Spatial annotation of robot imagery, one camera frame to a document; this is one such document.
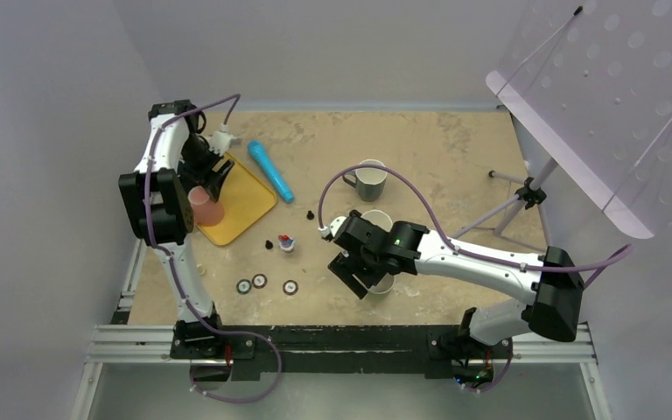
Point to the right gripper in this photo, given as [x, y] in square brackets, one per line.
[344, 265]

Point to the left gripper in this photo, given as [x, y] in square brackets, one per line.
[208, 178]

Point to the light green mug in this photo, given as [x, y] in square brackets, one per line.
[384, 286]

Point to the pink mug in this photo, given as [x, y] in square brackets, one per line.
[206, 211]

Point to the black mug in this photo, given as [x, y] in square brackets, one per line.
[379, 219]

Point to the grey mug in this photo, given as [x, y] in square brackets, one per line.
[368, 182]

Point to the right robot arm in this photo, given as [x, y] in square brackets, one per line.
[544, 291]

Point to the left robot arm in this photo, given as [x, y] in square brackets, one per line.
[176, 159]

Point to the yellow tray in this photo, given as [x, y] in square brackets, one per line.
[245, 199]

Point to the blue plastic tube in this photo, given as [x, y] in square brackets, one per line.
[259, 154]

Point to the right round token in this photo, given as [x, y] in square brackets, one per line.
[290, 287]

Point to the small cream cap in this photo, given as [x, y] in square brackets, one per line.
[201, 269]

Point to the black base bar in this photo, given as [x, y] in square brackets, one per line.
[433, 351]

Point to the translucent perforated panel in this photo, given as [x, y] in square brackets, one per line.
[591, 81]

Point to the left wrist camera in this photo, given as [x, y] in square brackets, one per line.
[222, 139]

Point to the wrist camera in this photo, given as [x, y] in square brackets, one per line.
[222, 139]
[327, 232]

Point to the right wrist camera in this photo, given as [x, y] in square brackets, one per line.
[327, 232]

